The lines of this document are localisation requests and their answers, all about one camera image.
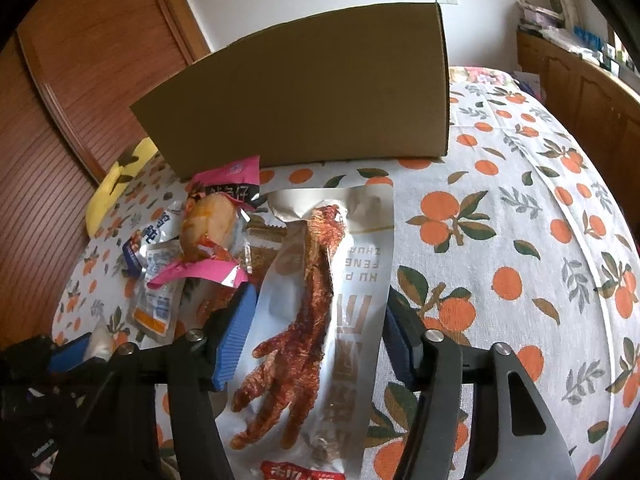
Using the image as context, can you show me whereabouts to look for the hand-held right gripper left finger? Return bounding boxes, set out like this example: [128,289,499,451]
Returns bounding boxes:
[52,284,259,480]

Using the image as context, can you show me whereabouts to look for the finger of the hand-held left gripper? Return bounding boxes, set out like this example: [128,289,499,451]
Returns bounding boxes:
[2,332,93,377]

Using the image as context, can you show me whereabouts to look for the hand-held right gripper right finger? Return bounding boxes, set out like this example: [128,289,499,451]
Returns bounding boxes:
[382,292,578,480]

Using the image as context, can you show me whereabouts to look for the silver chicken feet packet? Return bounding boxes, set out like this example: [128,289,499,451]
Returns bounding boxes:
[227,185,397,480]

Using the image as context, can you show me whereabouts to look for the clear packet brown snack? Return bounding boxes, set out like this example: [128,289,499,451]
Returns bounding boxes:
[244,215,290,288]

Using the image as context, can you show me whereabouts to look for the brown cardboard box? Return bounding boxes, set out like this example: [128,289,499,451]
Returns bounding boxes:
[129,2,451,183]

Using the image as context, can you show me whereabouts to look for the small white packet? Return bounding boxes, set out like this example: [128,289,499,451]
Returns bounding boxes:
[90,317,117,362]

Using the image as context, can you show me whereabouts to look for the pink clear snack packet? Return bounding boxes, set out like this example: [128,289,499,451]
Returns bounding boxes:
[155,156,262,288]

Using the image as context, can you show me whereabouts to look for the white blue snack packet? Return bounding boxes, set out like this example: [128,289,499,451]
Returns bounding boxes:
[122,200,187,281]

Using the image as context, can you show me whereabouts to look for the red snack packet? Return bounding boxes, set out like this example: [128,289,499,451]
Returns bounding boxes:
[260,460,348,480]

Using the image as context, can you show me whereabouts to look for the orange fruit print tablecloth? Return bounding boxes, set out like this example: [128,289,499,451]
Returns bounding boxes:
[50,65,640,480]

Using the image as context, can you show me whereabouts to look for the yellow pillow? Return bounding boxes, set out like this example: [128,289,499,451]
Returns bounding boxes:
[85,137,159,237]

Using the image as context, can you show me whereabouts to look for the wooden wardrobe door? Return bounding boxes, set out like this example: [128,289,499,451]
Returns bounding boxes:
[0,0,215,351]

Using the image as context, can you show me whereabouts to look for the floral pink cloth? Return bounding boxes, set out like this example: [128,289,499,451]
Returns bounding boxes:
[449,66,521,92]

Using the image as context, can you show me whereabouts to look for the wooden cabinet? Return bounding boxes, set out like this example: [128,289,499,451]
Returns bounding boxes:
[515,30,640,173]

